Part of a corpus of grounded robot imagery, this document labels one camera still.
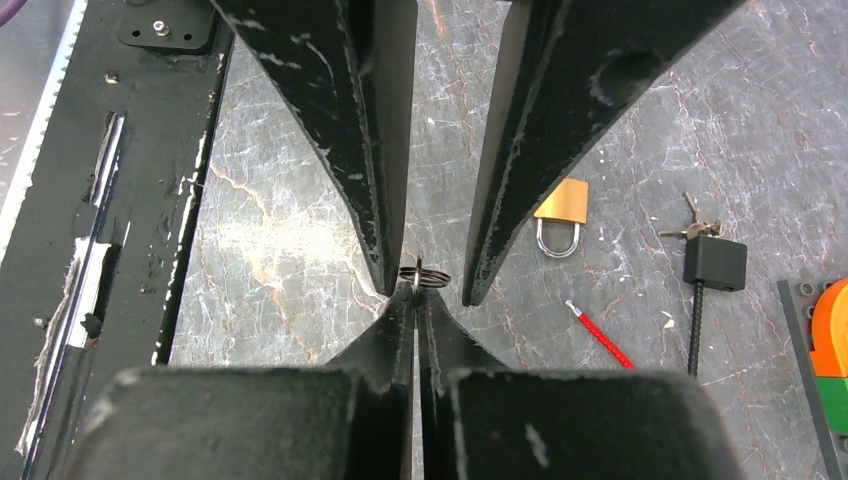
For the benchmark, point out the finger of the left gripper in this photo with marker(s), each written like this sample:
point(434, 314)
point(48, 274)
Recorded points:
point(345, 70)
point(566, 72)

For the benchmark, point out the green toy brick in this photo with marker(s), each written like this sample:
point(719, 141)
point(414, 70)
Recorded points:
point(833, 393)

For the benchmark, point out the dark flat base plate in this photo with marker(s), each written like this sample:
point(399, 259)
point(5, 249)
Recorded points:
point(798, 298)

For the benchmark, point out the light blue toothed strip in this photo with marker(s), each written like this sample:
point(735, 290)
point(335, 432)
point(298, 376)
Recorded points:
point(36, 46)

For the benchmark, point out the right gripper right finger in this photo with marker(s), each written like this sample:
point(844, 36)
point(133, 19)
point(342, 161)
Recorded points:
point(484, 420)

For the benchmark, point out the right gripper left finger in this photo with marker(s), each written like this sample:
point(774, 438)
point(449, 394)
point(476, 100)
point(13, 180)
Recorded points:
point(348, 419)

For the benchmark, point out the red key with cord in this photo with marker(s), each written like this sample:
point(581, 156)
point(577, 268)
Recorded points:
point(422, 277)

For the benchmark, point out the black key with cord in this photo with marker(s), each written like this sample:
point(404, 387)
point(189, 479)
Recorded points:
point(710, 262)

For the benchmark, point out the brass padlock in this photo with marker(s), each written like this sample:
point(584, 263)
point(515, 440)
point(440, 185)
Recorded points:
point(567, 204)

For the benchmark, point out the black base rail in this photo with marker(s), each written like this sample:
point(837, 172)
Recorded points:
point(96, 235)

